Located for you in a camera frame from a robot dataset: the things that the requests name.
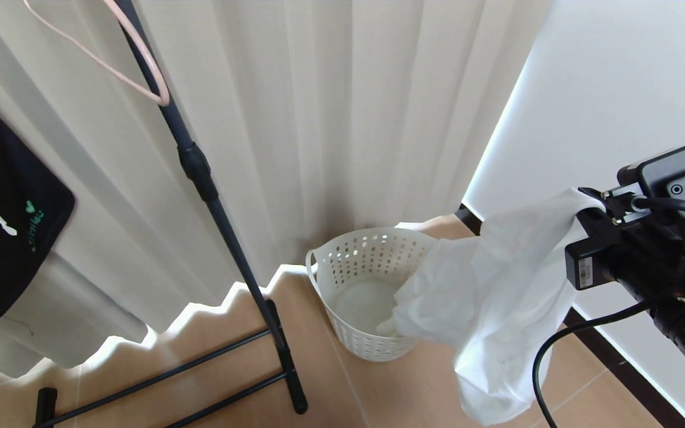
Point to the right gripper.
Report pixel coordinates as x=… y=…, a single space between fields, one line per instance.
x=628 y=261

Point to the white garment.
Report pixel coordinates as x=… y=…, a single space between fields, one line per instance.
x=497 y=285

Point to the black shorts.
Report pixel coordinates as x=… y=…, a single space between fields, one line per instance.
x=3 y=238

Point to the white laundry basket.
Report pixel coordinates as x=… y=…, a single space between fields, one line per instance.
x=366 y=297

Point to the black clothes rack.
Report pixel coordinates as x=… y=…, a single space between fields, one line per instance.
x=200 y=172

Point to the pink clothes hanger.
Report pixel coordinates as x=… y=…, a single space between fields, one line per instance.
x=155 y=71

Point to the beige curtain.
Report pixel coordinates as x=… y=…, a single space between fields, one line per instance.
x=319 y=119

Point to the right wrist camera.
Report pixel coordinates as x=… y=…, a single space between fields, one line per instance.
x=675 y=172

